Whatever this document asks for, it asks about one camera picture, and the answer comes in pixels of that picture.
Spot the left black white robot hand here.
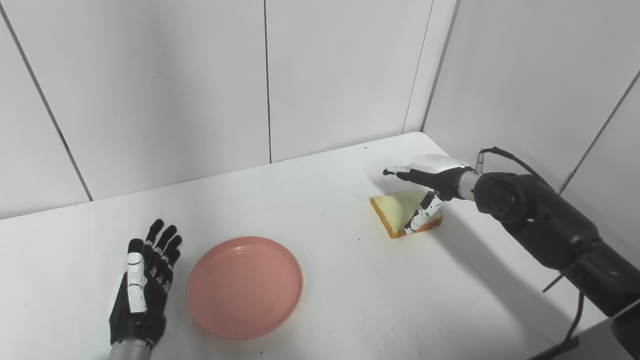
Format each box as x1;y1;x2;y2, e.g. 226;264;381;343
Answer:
109;218;183;349

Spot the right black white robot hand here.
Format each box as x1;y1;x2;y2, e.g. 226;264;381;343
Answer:
383;154;474;235

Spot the slice of white bread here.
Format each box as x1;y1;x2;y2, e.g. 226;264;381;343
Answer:
369;190;444;239

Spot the pink round plate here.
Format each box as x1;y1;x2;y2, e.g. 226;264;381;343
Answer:
186;236;304;341

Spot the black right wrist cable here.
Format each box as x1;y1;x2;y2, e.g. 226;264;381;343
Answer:
474;146;586;346

